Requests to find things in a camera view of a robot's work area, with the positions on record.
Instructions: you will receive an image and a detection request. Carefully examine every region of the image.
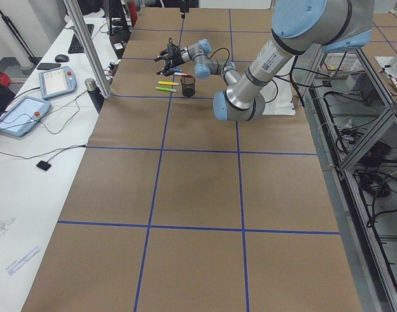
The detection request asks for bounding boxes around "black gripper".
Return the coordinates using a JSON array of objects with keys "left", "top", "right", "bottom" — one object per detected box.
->
[{"left": 154, "top": 42, "right": 185, "bottom": 77}]

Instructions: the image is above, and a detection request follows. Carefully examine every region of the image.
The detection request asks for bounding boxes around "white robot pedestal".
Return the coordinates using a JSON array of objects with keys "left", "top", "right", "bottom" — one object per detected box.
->
[{"left": 261, "top": 74, "right": 296, "bottom": 116}]

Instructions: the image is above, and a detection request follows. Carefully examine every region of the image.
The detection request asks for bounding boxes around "black computer mouse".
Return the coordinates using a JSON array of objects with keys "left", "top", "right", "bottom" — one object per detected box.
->
[{"left": 55, "top": 54, "right": 70, "bottom": 63}]

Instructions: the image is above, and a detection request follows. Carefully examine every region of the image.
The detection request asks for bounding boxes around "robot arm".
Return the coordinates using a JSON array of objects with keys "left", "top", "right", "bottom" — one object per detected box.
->
[
  {"left": 156, "top": 0, "right": 374, "bottom": 121},
  {"left": 179, "top": 0, "right": 190, "bottom": 19}
]

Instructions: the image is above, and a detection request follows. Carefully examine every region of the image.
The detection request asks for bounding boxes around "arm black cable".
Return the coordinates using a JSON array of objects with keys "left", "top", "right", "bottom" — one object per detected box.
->
[{"left": 206, "top": 47, "right": 233, "bottom": 68}]

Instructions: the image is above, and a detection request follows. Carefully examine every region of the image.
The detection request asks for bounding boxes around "aluminium frame rack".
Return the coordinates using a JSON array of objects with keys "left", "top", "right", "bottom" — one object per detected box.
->
[{"left": 298, "top": 29, "right": 397, "bottom": 312}]

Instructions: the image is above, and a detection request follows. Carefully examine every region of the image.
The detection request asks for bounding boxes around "black mesh pen cup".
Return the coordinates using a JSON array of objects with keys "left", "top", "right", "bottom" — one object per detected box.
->
[{"left": 181, "top": 75, "right": 196, "bottom": 98}]

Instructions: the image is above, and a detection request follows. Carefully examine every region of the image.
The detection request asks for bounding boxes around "black phone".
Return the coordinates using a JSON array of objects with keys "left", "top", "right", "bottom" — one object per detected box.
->
[{"left": 36, "top": 62, "right": 61, "bottom": 71}]

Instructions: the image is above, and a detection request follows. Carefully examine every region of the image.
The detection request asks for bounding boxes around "small black square device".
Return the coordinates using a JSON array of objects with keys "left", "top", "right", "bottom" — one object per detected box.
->
[{"left": 36, "top": 161, "right": 51, "bottom": 171}]

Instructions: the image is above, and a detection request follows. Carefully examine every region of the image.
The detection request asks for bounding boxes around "black keyboard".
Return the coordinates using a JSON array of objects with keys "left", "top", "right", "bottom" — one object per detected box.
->
[{"left": 68, "top": 23, "right": 96, "bottom": 55}]

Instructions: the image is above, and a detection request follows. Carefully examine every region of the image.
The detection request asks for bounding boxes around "near teach pendant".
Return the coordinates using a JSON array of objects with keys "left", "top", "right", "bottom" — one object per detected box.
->
[{"left": 0, "top": 96, "right": 51, "bottom": 137}]

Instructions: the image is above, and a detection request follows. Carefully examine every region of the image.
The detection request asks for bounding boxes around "steel water bottle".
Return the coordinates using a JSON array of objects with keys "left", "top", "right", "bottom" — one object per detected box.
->
[{"left": 84, "top": 78, "right": 104, "bottom": 114}]

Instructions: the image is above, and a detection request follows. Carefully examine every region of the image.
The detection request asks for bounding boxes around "red marker pen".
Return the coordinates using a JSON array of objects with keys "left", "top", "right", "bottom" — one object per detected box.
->
[{"left": 173, "top": 72, "right": 192, "bottom": 77}]

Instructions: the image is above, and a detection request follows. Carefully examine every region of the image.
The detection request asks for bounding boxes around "far teach pendant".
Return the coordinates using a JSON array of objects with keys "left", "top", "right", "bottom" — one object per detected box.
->
[{"left": 38, "top": 66, "right": 77, "bottom": 100}]

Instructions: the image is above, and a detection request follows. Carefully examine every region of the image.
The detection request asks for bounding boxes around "green marker pen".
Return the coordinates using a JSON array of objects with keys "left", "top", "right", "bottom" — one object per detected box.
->
[{"left": 155, "top": 86, "right": 177, "bottom": 93}]

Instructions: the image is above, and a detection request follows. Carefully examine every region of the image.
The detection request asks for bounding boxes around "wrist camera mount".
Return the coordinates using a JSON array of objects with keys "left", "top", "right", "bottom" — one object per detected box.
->
[{"left": 159, "top": 37, "right": 181, "bottom": 59}]

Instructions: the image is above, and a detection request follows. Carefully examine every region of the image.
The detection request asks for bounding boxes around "yellow highlighter pen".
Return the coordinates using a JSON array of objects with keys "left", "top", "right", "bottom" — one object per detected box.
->
[{"left": 158, "top": 81, "right": 179, "bottom": 86}]

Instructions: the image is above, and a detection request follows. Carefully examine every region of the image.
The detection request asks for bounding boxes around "teach pendant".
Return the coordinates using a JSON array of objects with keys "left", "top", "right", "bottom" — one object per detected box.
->
[
  {"left": 0, "top": 96, "right": 51, "bottom": 137},
  {"left": 38, "top": 66, "right": 77, "bottom": 100}
]

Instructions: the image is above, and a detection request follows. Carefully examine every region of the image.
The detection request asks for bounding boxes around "aluminium frame post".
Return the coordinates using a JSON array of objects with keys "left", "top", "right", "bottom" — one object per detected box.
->
[{"left": 63, "top": 0, "right": 112, "bottom": 99}]

